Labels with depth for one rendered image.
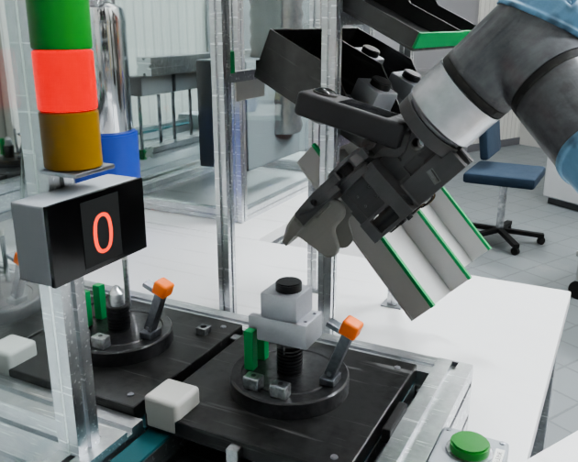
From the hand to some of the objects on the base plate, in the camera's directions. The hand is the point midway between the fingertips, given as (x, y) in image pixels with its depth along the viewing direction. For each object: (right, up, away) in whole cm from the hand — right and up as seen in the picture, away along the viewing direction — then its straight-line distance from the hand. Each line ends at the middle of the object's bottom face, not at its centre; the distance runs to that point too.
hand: (289, 230), depth 73 cm
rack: (+5, -17, +46) cm, 49 cm away
